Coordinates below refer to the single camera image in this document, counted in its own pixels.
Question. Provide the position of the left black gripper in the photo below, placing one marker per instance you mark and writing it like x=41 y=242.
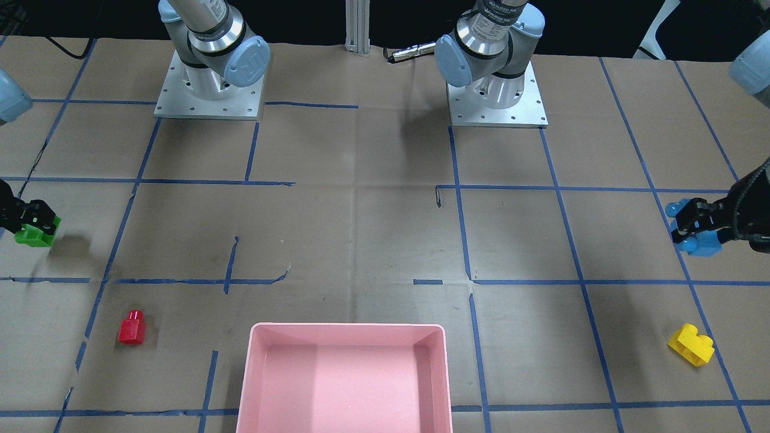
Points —
x=737 y=218

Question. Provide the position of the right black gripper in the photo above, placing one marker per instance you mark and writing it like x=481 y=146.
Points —
x=7 y=208

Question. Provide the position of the green toy block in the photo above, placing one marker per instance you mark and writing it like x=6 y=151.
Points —
x=38 y=240

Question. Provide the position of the blue toy block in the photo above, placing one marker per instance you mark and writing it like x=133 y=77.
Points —
x=702 y=244

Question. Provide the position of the pink plastic box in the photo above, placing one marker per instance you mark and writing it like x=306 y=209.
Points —
x=326 y=377

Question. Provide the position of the yellow toy block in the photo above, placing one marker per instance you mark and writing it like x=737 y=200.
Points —
x=695 y=348

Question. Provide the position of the red toy block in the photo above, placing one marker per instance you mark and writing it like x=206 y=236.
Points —
x=133 y=328

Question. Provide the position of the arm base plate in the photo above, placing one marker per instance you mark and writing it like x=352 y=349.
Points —
x=497 y=102
x=190 y=93

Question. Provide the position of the aluminium profile post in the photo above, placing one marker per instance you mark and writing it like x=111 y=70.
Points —
x=357 y=27

